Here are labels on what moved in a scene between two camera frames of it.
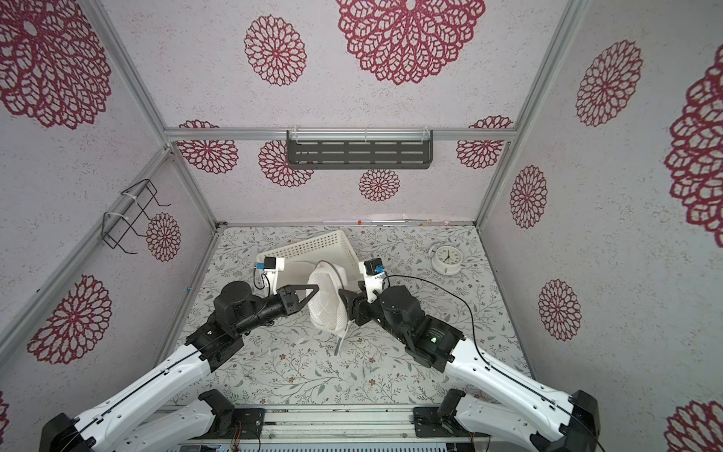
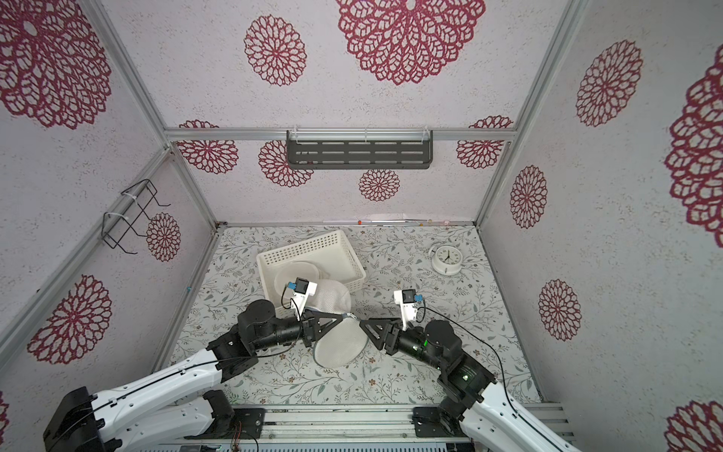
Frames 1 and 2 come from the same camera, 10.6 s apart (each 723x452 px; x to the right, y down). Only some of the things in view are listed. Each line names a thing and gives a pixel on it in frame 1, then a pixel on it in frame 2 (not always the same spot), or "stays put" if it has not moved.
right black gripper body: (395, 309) → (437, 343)
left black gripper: (289, 298) → (312, 330)
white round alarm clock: (446, 260) stays put
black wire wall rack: (117, 224) stays put
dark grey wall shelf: (364, 149) stays put
